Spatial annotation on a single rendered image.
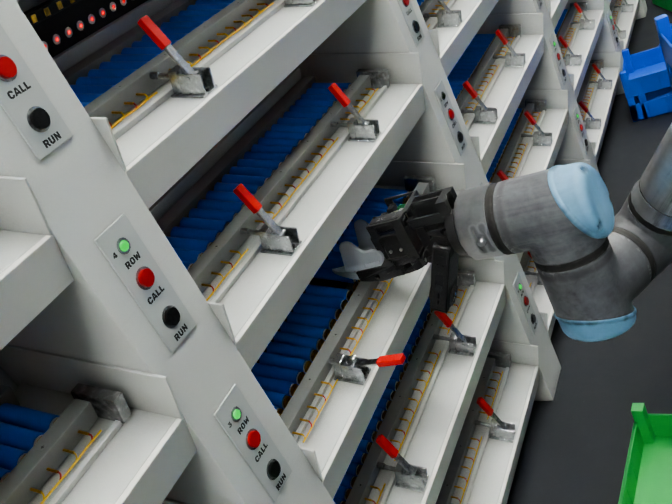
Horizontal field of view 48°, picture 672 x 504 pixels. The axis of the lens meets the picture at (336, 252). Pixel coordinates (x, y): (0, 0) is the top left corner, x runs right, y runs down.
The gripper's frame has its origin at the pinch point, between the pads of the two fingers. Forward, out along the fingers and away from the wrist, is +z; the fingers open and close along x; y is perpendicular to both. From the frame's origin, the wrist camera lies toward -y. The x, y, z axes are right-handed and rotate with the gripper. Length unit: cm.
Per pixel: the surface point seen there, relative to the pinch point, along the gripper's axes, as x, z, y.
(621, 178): -110, -8, -55
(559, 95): -97, -5, -22
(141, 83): 19.2, -4.4, 37.4
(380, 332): 9.2, -6.5, -5.6
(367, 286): 3.1, -3.6, -2.1
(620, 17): -213, 1, -45
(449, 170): -27.0, -6.9, -2.0
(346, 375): 18.4, -5.9, -4.5
